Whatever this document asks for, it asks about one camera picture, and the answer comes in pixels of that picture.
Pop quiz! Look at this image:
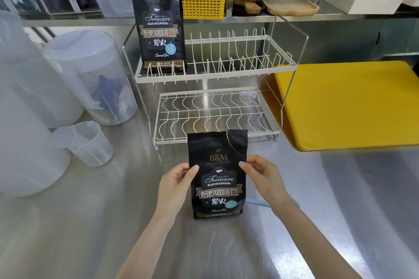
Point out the sealed black coffee bag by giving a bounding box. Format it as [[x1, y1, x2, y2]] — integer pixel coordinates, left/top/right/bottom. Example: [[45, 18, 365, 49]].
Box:
[[128, 0, 188, 75]]

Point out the large translucent plastic container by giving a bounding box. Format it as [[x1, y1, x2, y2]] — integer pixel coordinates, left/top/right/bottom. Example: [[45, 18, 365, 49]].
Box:
[[0, 86, 71, 198], [0, 10, 84, 129]]

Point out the white box with dark band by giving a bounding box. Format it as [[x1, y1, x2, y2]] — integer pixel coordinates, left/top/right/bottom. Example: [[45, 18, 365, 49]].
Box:
[[321, 0, 403, 15]]

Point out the translucent plastic pitcher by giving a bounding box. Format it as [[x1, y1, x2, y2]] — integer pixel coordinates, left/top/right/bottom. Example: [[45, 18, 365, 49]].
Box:
[[42, 32, 138, 126]]

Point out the light wooden tray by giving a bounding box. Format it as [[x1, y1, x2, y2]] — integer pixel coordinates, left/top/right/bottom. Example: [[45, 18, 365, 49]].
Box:
[[261, 0, 320, 16]]

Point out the clear plastic measuring cup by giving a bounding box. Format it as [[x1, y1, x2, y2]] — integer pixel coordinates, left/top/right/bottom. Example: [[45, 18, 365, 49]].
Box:
[[51, 121, 114, 168]]

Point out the torn black coffee bag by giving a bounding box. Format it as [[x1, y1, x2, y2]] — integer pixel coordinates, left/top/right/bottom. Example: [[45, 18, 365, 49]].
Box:
[[187, 129, 249, 220]]

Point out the white wire dish rack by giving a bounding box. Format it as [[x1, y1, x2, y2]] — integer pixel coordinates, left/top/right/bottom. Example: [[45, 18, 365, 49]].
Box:
[[122, 14, 309, 152]]

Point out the person's left forearm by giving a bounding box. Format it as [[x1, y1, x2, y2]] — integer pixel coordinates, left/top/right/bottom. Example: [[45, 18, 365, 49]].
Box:
[[115, 207, 179, 279]]

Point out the steel shelf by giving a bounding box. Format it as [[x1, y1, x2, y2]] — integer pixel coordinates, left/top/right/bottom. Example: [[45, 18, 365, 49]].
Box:
[[20, 0, 419, 29]]

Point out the person's right hand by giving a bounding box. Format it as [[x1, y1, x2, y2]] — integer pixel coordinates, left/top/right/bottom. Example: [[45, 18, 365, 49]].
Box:
[[239, 155, 290, 210]]

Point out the light blue plastic scoop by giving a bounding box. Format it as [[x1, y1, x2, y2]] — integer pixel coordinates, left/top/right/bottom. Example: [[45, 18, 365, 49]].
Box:
[[244, 194, 301, 208]]

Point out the blue item inside pitcher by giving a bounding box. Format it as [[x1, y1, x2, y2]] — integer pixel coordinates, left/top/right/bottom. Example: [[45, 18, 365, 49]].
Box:
[[91, 74, 130, 123]]

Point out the person's right forearm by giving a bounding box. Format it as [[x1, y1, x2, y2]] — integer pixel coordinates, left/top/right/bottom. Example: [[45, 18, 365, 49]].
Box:
[[271, 193, 374, 279]]

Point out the person's left hand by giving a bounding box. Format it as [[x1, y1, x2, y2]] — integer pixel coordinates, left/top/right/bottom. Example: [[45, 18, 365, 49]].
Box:
[[158, 163, 200, 221]]

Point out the yellow cutting board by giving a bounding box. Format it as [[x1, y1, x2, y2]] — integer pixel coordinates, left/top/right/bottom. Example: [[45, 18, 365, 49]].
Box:
[[274, 61, 419, 152]]

